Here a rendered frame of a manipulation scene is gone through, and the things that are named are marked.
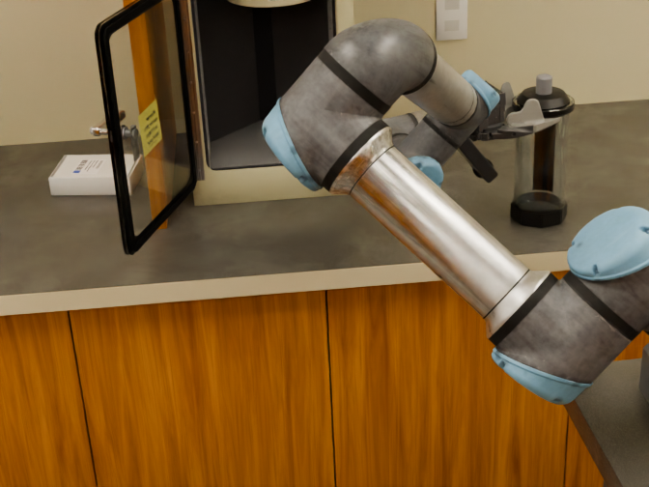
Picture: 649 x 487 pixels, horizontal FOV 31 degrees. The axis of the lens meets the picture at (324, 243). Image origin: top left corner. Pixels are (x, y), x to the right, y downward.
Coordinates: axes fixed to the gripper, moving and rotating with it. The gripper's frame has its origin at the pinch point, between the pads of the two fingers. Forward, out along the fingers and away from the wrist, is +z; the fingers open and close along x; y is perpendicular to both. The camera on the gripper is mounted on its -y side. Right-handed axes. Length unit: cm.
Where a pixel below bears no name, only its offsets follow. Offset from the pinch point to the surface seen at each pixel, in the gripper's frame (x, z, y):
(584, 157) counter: 19.9, 20.8, -21.6
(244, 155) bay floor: 34, -46, -9
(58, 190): 48, -82, -13
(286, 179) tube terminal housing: 27, -40, -13
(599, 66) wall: 49, 42, -16
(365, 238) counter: 5.0, -33.2, -17.8
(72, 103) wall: 80, -72, -8
